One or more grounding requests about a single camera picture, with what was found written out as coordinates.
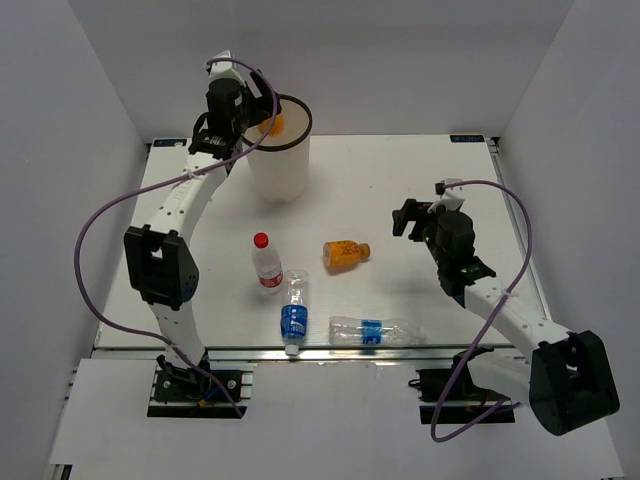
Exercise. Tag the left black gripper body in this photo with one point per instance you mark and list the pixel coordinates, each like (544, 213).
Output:
(246, 98)

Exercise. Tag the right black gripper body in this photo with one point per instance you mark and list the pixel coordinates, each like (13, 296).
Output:
(429, 238)

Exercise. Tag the small orange plastic bottle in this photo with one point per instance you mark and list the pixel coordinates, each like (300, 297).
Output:
(272, 127)

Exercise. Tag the orange juice bottle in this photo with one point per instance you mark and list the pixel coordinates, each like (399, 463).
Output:
(344, 254)

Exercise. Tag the clear bottle blue band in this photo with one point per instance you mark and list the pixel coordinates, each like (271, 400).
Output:
(348, 331)

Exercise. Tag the clear bottle red cap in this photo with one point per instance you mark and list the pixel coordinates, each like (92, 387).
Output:
(267, 264)

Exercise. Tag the clear bottle blue label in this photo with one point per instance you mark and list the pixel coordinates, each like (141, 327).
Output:
(294, 312)

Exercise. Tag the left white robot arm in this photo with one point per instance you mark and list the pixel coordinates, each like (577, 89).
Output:
(159, 261)

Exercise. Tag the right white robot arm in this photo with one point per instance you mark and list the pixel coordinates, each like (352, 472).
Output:
(564, 377)

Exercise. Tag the white bin black rim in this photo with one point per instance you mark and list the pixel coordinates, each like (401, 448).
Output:
(279, 166)

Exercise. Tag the right blue table sticker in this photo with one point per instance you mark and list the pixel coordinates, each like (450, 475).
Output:
(466, 138)

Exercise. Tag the blue table sticker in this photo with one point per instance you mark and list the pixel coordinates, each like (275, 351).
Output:
(466, 138)
(169, 142)

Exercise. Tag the left blue table sticker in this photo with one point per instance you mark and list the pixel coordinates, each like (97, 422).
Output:
(169, 142)

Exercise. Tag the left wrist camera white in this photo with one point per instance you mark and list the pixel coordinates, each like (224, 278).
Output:
(221, 66)

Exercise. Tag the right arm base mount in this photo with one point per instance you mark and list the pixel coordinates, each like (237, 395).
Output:
(463, 403)

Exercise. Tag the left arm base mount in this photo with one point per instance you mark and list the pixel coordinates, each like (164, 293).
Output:
(183, 393)

